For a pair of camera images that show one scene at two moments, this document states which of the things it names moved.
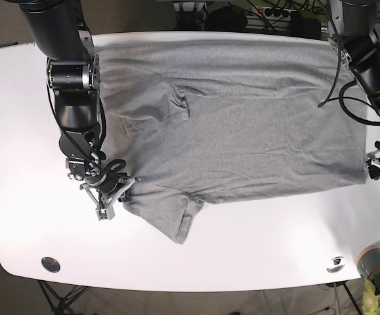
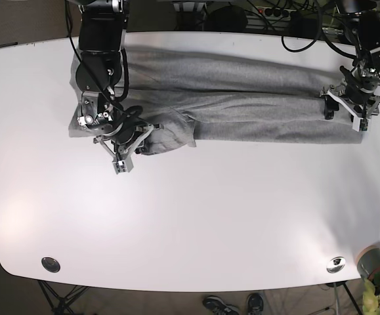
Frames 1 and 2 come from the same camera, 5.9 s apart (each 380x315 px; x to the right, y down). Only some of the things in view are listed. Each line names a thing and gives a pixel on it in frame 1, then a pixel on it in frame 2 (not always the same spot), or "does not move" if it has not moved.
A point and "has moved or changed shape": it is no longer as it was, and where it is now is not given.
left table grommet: x=50 y=264 does not move
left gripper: x=104 y=178 → x=123 y=133
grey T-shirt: x=203 y=121 has moved or changed shape
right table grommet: x=336 y=264 does not move
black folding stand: x=60 y=304 does not move
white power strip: x=274 y=13 does not move
